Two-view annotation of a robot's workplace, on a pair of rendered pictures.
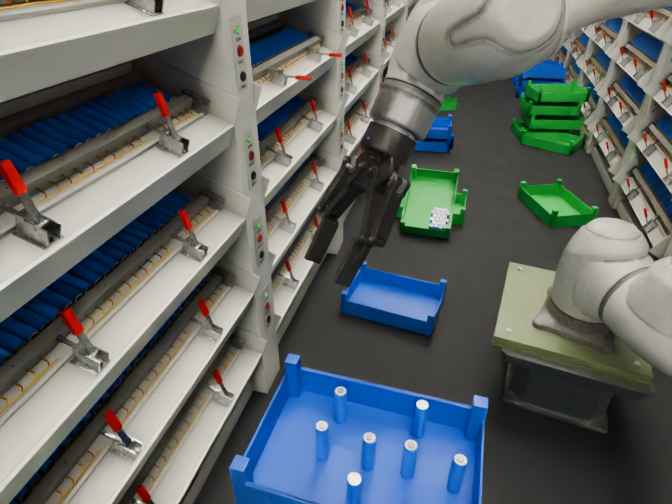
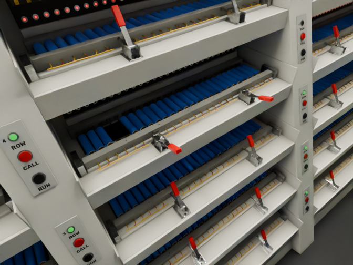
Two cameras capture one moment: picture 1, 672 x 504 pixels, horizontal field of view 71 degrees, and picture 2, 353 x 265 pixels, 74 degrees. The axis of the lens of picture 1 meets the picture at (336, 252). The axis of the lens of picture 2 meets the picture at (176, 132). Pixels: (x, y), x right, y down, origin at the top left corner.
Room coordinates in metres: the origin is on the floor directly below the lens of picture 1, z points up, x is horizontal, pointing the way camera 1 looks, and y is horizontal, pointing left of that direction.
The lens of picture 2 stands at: (0.83, -0.24, 0.98)
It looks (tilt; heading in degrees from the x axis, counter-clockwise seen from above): 25 degrees down; 49
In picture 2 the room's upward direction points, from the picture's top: 16 degrees counter-clockwise
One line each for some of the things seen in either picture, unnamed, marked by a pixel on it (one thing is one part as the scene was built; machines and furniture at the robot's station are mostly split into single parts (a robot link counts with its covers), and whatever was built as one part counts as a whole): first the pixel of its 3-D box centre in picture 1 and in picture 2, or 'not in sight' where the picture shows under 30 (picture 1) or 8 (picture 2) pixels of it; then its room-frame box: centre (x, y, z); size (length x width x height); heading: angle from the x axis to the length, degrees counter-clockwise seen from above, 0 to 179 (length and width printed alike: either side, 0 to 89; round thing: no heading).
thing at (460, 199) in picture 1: (430, 202); not in sight; (1.87, -0.43, 0.04); 0.30 x 0.20 x 0.08; 74
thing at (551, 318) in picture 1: (582, 306); not in sight; (0.89, -0.61, 0.26); 0.22 x 0.18 x 0.06; 146
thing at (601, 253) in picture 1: (602, 267); not in sight; (0.86, -0.60, 0.40); 0.18 x 0.16 x 0.22; 16
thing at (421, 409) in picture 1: (420, 419); not in sight; (0.43, -0.12, 0.44); 0.02 x 0.02 x 0.06
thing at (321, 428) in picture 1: (322, 439); not in sight; (0.40, 0.02, 0.44); 0.02 x 0.02 x 0.06
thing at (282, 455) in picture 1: (366, 448); not in sight; (0.38, -0.04, 0.44); 0.30 x 0.20 x 0.08; 73
